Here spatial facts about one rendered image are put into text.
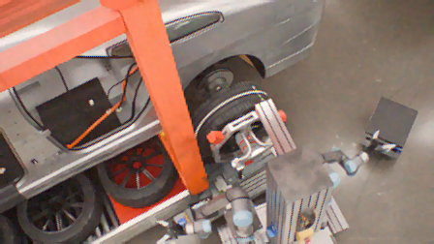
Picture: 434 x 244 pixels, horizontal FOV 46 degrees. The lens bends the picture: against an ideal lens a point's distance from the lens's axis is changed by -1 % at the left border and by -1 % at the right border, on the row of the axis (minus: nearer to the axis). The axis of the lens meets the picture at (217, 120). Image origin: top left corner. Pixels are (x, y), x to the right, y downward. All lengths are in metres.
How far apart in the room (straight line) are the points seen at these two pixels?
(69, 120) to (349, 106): 2.59
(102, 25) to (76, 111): 2.21
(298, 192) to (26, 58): 1.36
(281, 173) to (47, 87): 2.50
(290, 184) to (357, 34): 3.27
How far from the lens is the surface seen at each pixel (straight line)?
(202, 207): 3.38
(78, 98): 4.43
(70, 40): 2.23
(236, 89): 3.77
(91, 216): 4.30
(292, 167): 2.56
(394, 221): 4.71
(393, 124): 4.68
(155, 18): 2.28
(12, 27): 1.99
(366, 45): 5.51
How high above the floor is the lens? 4.39
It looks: 62 degrees down
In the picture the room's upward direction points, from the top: 10 degrees counter-clockwise
